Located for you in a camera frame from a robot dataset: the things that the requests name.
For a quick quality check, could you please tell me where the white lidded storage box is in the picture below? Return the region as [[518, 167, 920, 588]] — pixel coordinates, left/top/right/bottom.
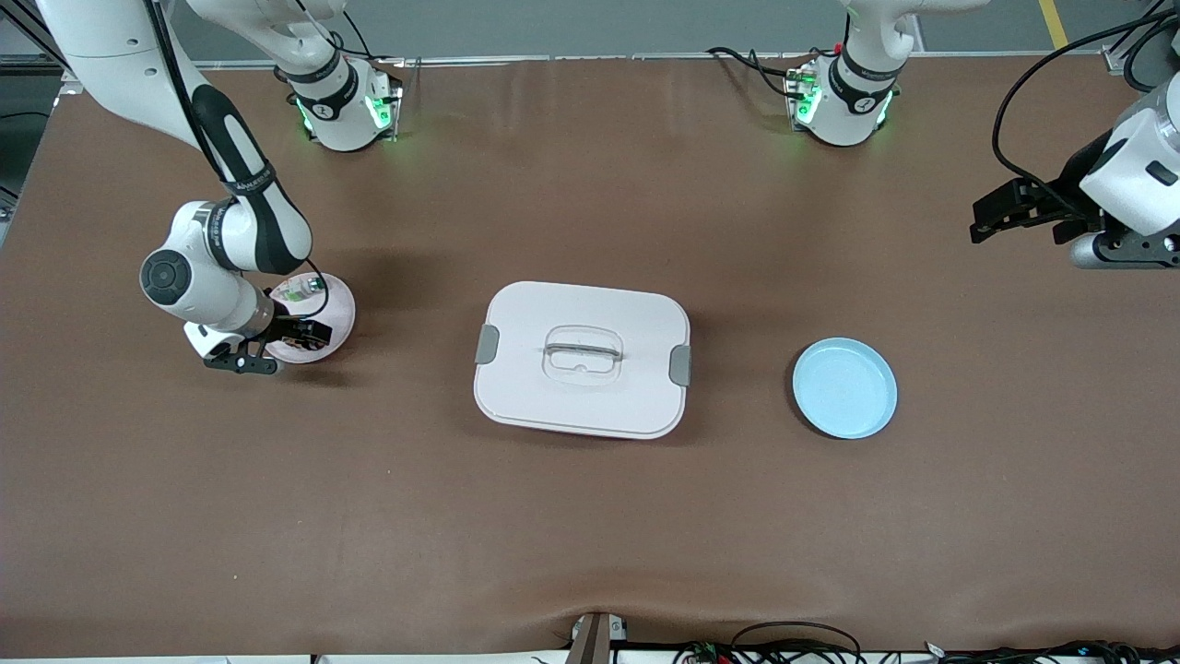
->
[[473, 280, 692, 441]]

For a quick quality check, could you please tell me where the pink round plate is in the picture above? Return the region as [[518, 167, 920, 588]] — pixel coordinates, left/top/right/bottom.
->
[[263, 271, 357, 365]]

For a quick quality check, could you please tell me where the light blue round plate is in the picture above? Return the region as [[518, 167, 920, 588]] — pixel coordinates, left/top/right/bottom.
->
[[792, 337, 899, 441]]

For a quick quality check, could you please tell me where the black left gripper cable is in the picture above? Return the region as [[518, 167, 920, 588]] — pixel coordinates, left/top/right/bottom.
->
[[991, 28, 1180, 208]]

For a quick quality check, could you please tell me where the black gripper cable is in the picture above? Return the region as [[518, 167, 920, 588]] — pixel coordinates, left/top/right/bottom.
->
[[991, 28, 1180, 208], [138, 0, 330, 320]]

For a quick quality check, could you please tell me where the aluminium frame profile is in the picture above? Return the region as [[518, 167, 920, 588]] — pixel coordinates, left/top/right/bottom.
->
[[0, 0, 89, 93], [1102, 0, 1167, 77]]

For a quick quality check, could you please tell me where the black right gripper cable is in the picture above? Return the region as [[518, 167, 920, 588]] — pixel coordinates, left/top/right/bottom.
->
[[138, 0, 330, 320]]

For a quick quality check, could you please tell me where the black arm base cable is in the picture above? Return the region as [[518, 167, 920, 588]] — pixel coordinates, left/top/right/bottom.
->
[[705, 44, 812, 99]]

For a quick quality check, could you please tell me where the metal table edge rail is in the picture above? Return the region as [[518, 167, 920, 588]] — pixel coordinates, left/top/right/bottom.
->
[[198, 53, 1107, 68]]

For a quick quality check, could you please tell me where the metal table edge bracket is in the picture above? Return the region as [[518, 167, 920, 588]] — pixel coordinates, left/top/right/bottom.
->
[[564, 611, 630, 664]]

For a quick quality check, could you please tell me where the black cable bundle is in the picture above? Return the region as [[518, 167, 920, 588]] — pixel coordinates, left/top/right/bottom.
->
[[673, 621, 1180, 664]]

